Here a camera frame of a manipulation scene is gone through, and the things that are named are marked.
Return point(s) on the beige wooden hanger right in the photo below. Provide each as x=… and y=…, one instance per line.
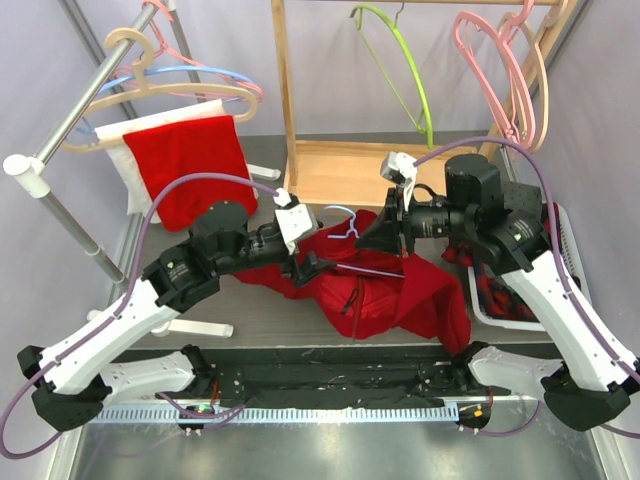
x=540, y=90

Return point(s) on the beige wooden hanger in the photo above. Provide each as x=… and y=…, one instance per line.
x=144, y=61
x=540, y=90

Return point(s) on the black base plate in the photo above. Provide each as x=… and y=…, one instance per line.
x=338, y=377

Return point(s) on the dark red skirt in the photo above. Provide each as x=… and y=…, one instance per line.
x=427, y=302

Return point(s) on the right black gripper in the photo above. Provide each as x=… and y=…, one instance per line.
x=385, y=232

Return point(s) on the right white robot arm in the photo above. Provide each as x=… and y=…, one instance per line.
x=595, y=377

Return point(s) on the wooden clothes rack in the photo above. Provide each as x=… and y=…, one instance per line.
x=324, y=172

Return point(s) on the bright red hung garment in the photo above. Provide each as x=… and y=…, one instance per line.
x=166, y=153

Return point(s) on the beige wooden hanger left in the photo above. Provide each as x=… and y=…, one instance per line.
x=144, y=61

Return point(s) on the pink hanger left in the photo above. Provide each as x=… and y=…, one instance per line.
x=170, y=50

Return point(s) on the grey dotted garment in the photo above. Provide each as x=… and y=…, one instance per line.
x=522, y=197

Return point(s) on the metal clothes rack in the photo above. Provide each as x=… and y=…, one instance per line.
x=27, y=170

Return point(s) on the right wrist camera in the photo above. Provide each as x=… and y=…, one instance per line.
x=400, y=169

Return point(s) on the pink hanger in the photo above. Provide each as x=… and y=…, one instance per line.
x=468, y=24
x=170, y=50

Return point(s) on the blue wire hanger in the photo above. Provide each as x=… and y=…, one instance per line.
x=353, y=232

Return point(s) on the white cable duct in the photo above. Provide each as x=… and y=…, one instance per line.
x=164, y=413

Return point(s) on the pink hanger right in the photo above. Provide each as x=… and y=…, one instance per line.
x=468, y=24

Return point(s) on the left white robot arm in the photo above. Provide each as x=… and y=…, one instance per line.
x=80, y=376

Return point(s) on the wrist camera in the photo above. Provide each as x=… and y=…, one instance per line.
x=400, y=169
x=296, y=220

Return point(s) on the red plaid garment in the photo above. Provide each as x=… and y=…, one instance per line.
x=500, y=295

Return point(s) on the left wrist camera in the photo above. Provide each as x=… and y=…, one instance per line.
x=296, y=220

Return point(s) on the green hanger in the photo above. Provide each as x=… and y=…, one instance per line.
x=423, y=123

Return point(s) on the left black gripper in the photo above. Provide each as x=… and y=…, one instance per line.
x=310, y=267

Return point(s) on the blue hanger left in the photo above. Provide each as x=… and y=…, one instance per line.
x=236, y=87

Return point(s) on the white hung cloth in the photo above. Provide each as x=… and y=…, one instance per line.
x=139, y=200

